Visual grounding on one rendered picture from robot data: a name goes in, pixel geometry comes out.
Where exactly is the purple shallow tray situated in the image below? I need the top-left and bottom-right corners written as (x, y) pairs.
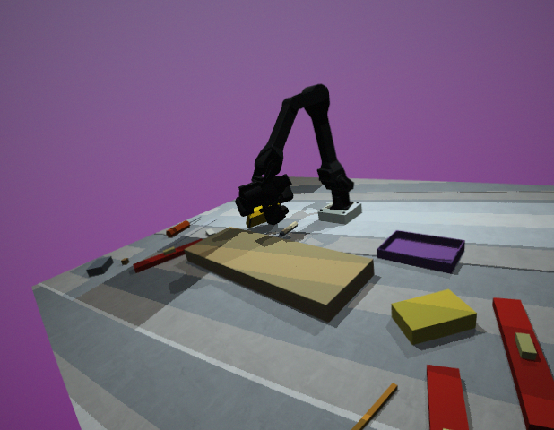
top-left (377, 230), bottom-right (465, 274)

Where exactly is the tan flat rectangular panel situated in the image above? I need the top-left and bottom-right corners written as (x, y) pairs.
top-left (184, 227), bottom-right (375, 323)

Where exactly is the yellow flat block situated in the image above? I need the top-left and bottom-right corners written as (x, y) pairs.
top-left (391, 289), bottom-right (477, 345)

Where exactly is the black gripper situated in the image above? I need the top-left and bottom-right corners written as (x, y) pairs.
top-left (235, 186), bottom-right (293, 217)

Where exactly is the brown wooden stick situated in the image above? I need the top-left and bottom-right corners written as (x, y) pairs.
top-left (351, 383), bottom-right (398, 430)

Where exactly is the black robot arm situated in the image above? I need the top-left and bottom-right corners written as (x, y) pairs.
top-left (238, 83), bottom-right (354, 225)

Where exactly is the dark red long flat bar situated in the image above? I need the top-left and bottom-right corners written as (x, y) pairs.
top-left (492, 297), bottom-right (554, 430)
top-left (133, 239), bottom-right (202, 273)
top-left (427, 365), bottom-right (469, 430)

